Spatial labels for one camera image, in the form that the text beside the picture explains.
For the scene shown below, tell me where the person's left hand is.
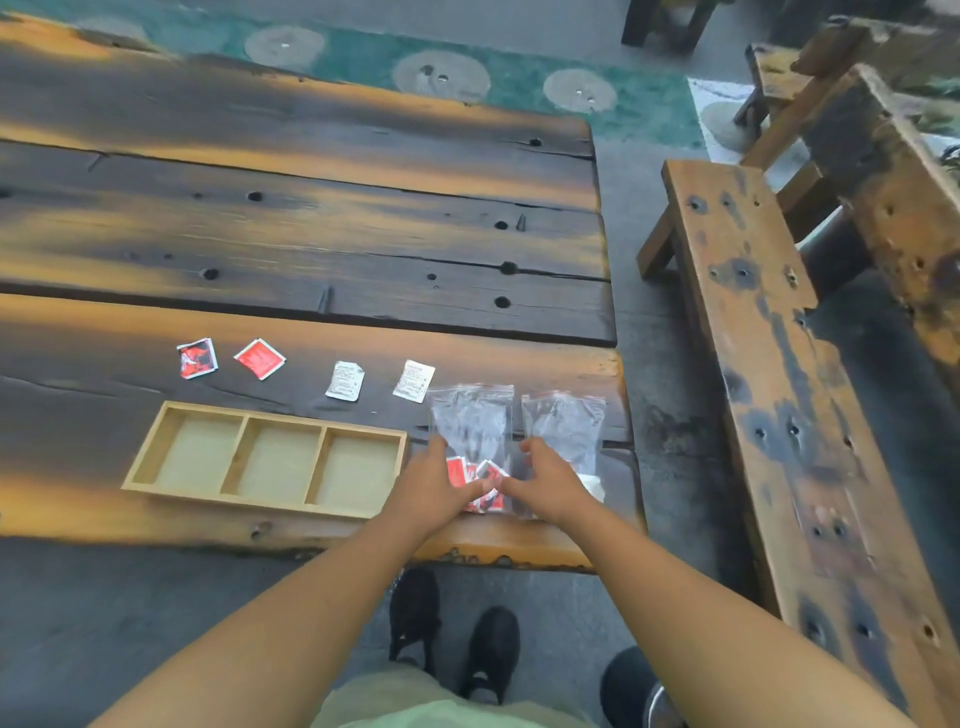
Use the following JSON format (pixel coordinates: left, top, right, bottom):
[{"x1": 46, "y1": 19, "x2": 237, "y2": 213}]
[{"x1": 386, "y1": 436, "x2": 498, "y2": 543}]

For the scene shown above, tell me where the person's right hand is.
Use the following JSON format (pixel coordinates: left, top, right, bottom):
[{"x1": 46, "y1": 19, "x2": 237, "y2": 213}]
[{"x1": 497, "y1": 436, "x2": 604, "y2": 540}]

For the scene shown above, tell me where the pile of red sachets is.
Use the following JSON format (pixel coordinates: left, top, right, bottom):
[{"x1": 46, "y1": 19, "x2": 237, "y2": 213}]
[{"x1": 446, "y1": 453, "x2": 513, "y2": 515}]

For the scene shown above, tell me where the clear plastic zip bag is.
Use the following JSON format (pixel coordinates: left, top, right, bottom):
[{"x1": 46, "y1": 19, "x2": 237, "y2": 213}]
[
  {"x1": 519, "y1": 389, "x2": 609, "y2": 520},
  {"x1": 427, "y1": 383, "x2": 517, "y2": 517}
]

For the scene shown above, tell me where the white sachet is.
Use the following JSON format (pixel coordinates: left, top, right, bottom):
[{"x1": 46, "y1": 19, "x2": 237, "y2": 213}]
[
  {"x1": 324, "y1": 360, "x2": 367, "y2": 403},
  {"x1": 392, "y1": 359, "x2": 437, "y2": 405}
]

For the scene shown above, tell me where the wooden three-compartment tray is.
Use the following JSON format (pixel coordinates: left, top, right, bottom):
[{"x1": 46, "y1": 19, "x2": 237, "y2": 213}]
[{"x1": 121, "y1": 400, "x2": 410, "y2": 520}]

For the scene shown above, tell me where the red black sachet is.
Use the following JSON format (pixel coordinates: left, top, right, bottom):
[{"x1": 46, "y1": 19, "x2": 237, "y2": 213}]
[{"x1": 176, "y1": 337, "x2": 220, "y2": 381}]

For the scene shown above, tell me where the person's left forearm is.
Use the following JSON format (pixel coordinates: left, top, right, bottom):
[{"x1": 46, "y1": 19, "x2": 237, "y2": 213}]
[{"x1": 89, "y1": 517, "x2": 444, "y2": 728}]

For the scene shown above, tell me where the person's right forearm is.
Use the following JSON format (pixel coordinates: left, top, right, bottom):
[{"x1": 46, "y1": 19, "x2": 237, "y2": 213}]
[{"x1": 558, "y1": 506, "x2": 920, "y2": 728}]

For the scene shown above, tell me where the person's black left shoe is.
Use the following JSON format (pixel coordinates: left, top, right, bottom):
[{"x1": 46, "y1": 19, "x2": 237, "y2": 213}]
[{"x1": 387, "y1": 567, "x2": 444, "y2": 676}]

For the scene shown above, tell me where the person's light green shirt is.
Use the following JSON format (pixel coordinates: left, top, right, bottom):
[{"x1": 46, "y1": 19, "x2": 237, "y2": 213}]
[{"x1": 311, "y1": 663, "x2": 598, "y2": 728}]

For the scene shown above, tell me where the black lined metal bin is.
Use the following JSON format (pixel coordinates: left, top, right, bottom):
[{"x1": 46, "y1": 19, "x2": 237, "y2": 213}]
[{"x1": 599, "y1": 646, "x2": 688, "y2": 728}]

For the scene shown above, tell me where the long rustic wooden bench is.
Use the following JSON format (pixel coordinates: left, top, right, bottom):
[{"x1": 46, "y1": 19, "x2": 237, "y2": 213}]
[{"x1": 637, "y1": 63, "x2": 960, "y2": 728}]

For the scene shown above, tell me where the round stone floor disc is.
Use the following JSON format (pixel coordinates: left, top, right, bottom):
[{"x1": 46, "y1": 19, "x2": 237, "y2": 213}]
[
  {"x1": 391, "y1": 49, "x2": 493, "y2": 105},
  {"x1": 542, "y1": 68, "x2": 619, "y2": 115},
  {"x1": 243, "y1": 24, "x2": 328, "y2": 69}
]

